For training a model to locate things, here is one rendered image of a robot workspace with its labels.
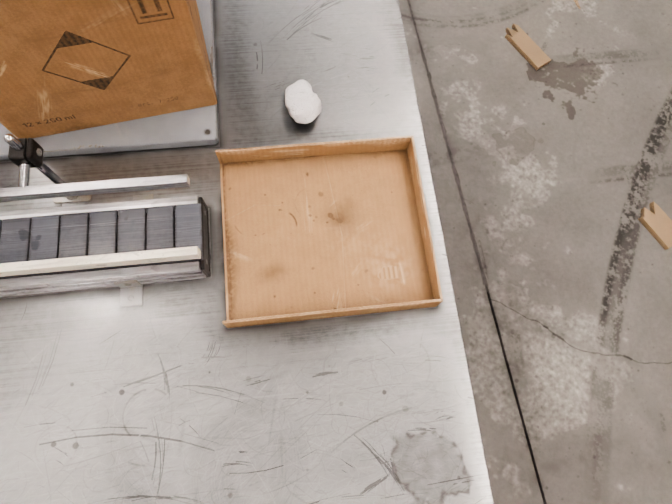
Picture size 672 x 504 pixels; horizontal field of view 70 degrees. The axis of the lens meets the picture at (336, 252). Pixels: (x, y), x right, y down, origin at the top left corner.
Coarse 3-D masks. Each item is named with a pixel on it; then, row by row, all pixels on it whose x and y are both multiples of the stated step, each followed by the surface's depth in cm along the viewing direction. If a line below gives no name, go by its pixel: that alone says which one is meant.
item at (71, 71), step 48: (0, 0) 51; (48, 0) 52; (96, 0) 54; (144, 0) 55; (192, 0) 70; (0, 48) 56; (48, 48) 58; (96, 48) 60; (144, 48) 62; (192, 48) 64; (0, 96) 63; (48, 96) 65; (96, 96) 68; (144, 96) 70; (192, 96) 73
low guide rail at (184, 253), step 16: (80, 256) 61; (96, 256) 61; (112, 256) 61; (128, 256) 61; (144, 256) 61; (160, 256) 61; (176, 256) 62; (192, 256) 62; (0, 272) 60; (16, 272) 60; (32, 272) 61; (48, 272) 62
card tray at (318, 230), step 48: (336, 144) 73; (384, 144) 75; (240, 192) 73; (288, 192) 74; (336, 192) 74; (384, 192) 74; (240, 240) 71; (288, 240) 71; (336, 240) 72; (384, 240) 72; (240, 288) 69; (288, 288) 69; (336, 288) 69; (384, 288) 70; (432, 288) 69
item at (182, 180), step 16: (160, 176) 60; (176, 176) 60; (0, 192) 58; (16, 192) 58; (32, 192) 58; (48, 192) 58; (64, 192) 59; (80, 192) 59; (96, 192) 59; (112, 192) 60
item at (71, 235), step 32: (0, 224) 65; (32, 224) 65; (64, 224) 66; (96, 224) 66; (128, 224) 66; (160, 224) 66; (192, 224) 67; (0, 256) 64; (32, 256) 64; (64, 256) 64
